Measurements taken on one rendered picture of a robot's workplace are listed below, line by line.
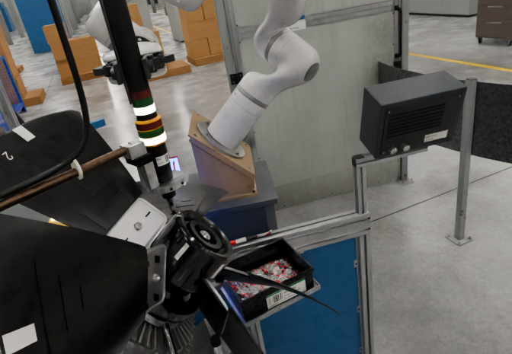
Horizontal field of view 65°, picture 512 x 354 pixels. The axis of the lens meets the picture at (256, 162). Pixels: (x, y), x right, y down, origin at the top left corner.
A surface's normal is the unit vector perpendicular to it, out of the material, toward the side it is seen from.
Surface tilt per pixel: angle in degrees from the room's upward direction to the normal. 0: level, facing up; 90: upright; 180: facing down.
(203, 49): 90
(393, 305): 0
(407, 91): 15
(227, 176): 90
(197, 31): 90
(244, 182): 90
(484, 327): 0
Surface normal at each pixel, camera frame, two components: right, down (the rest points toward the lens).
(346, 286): 0.22, 0.39
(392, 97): -0.09, -0.76
